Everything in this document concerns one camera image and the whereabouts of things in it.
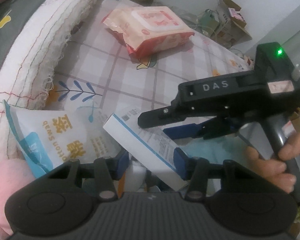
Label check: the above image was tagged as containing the white blue paper box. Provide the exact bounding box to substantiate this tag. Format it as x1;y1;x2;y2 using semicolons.
103;107;187;191

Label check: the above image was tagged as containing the cotton swab bag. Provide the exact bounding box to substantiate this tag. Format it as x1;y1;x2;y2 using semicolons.
4;100;121;178

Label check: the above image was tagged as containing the pink pig plush toy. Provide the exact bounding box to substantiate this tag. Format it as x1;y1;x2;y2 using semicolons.
0;159;35;239

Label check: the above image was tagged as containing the right hand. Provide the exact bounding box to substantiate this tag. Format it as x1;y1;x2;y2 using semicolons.
245;132;300;193

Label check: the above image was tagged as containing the white plastic bag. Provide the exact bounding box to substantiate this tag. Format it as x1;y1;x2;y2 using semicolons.
182;135;248;167

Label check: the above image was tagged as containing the plaid floral mat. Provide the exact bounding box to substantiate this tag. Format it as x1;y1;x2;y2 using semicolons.
46;0;250;115

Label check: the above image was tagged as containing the small corner cardboard box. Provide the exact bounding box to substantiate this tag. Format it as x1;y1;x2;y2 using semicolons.
198;0;252;48

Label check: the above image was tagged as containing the red wet wipes pack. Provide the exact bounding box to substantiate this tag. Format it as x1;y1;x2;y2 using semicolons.
102;7;194;59

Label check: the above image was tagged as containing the white rolled blanket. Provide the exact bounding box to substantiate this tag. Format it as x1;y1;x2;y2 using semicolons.
0;0;103;162

